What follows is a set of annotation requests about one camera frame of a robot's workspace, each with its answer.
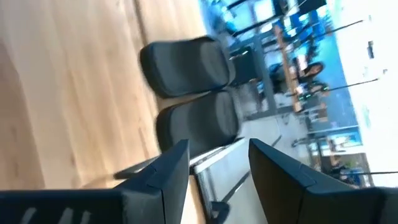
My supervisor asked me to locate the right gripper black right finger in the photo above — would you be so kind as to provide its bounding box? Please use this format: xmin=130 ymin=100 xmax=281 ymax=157
xmin=248 ymin=138 xmax=383 ymax=224

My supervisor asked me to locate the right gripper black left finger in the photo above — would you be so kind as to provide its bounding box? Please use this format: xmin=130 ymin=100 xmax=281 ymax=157
xmin=114 ymin=139 xmax=190 ymax=224

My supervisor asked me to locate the black foam slide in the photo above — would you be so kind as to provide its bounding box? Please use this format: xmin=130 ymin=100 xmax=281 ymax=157
xmin=139 ymin=35 xmax=236 ymax=98
xmin=154 ymin=90 xmax=241 ymax=159

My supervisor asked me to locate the person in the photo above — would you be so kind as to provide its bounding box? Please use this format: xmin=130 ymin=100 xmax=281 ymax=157
xmin=295 ymin=61 xmax=330 ymax=97

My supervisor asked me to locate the long wooden desk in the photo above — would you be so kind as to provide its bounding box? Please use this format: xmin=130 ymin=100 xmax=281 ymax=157
xmin=272 ymin=24 xmax=304 ymax=113

